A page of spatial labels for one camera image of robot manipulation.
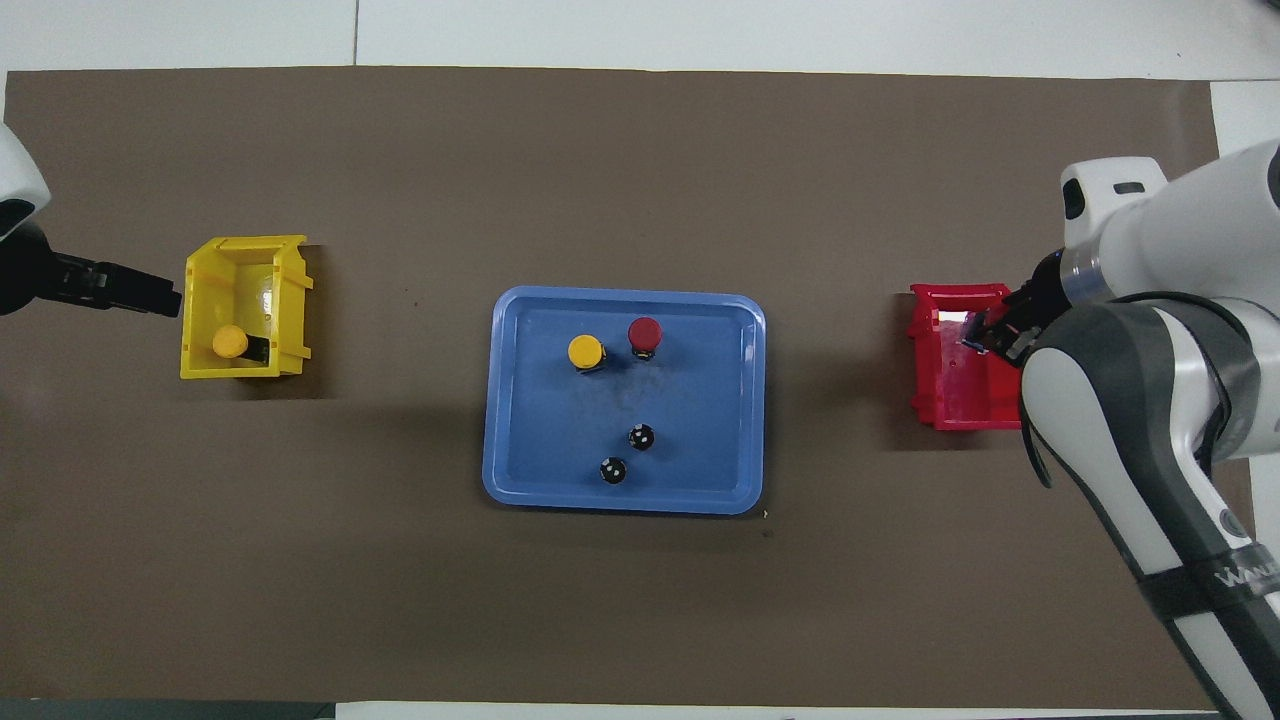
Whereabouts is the yellow plastic bin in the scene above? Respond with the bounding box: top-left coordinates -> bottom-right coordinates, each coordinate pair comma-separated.
179,234 -> 315,381

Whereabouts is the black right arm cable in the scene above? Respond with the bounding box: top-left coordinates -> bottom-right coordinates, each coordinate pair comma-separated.
1018,395 -> 1056,491

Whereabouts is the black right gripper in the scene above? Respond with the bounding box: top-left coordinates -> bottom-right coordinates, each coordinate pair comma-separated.
980,248 -> 1069,359

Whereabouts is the red plastic bin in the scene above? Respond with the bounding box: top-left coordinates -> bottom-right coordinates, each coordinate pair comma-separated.
908,283 -> 1031,432

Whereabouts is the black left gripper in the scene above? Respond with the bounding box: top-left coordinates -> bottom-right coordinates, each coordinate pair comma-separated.
0,222 -> 182,317

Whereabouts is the blue plastic tray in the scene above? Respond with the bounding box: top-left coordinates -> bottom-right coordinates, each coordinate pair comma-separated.
482,285 -> 768,517

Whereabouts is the brown table mat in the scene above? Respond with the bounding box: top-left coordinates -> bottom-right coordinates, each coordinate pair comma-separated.
0,65 -> 1271,709

